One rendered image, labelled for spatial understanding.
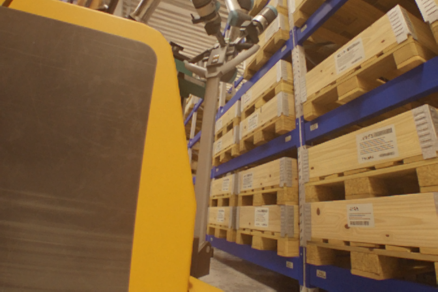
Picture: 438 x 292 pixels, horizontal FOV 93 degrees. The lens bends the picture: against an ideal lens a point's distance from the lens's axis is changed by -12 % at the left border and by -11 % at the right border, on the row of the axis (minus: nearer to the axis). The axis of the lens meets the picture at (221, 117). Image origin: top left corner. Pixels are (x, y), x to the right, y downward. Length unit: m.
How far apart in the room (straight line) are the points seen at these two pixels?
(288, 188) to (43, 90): 1.58
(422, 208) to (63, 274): 1.10
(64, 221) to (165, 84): 0.30
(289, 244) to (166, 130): 1.44
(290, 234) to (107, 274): 1.45
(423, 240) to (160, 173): 0.98
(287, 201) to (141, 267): 1.43
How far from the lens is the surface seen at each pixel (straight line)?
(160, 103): 0.47
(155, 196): 0.43
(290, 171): 1.81
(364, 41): 1.53
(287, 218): 1.75
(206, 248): 0.94
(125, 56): 0.51
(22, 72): 0.52
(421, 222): 1.15
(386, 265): 1.31
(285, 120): 1.93
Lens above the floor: 0.51
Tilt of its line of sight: 23 degrees up
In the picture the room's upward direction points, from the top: 5 degrees clockwise
